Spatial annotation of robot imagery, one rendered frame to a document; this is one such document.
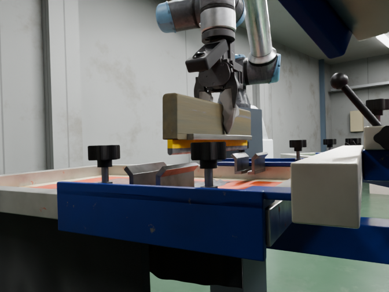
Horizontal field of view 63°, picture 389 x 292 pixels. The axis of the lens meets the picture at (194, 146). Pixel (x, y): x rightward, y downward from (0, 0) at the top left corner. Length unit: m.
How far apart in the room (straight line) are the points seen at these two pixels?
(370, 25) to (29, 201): 0.51
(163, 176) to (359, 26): 0.32
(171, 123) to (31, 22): 3.20
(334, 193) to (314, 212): 0.02
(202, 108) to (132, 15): 3.77
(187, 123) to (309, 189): 0.31
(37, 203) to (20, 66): 2.98
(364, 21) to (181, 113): 0.37
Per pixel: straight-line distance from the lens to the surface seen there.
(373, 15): 0.18
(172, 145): 0.51
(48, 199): 0.53
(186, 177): 0.49
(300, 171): 0.27
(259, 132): 1.42
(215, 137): 0.60
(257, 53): 1.33
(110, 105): 3.85
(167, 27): 0.87
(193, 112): 0.55
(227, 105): 0.66
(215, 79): 0.67
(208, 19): 0.70
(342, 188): 0.27
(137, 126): 4.03
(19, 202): 0.59
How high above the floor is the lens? 1.06
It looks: level
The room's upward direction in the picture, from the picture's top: 2 degrees counter-clockwise
